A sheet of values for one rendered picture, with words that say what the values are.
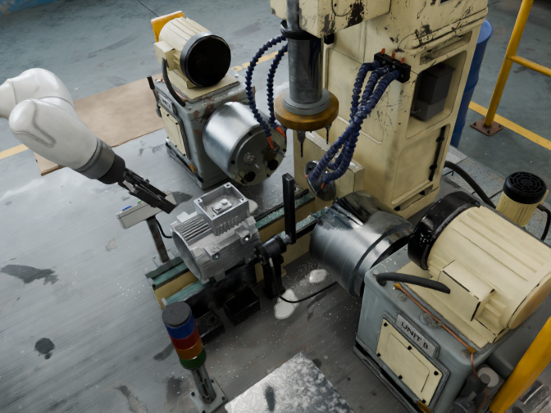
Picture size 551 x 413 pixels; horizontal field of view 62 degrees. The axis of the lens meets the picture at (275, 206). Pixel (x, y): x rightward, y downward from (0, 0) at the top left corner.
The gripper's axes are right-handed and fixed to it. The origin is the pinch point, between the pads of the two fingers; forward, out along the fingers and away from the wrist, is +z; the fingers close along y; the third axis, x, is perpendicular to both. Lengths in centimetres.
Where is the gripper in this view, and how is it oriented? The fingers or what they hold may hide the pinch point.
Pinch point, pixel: (160, 199)
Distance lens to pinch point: 125.1
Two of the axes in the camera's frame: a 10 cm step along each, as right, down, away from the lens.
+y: -5.9, -5.5, 6.0
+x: -6.7, 7.4, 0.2
